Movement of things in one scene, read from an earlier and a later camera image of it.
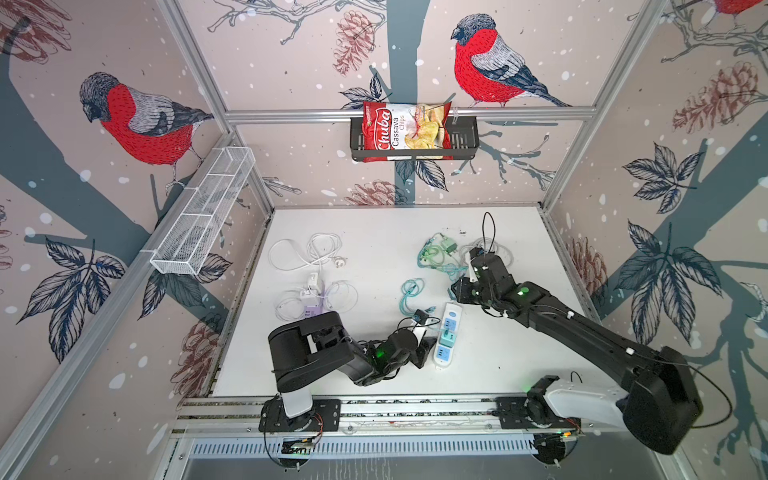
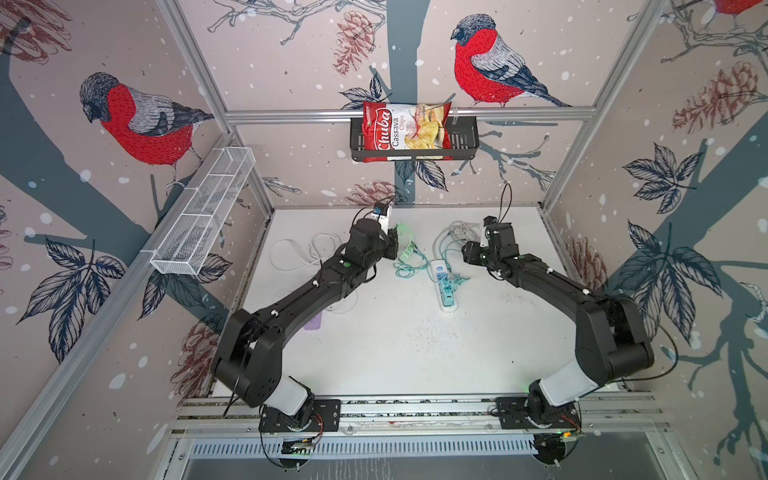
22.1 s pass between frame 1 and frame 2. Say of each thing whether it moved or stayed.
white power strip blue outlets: moved
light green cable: moved
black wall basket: stayed
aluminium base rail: stayed
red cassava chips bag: stayed
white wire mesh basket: stayed
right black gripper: moved
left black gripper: moved
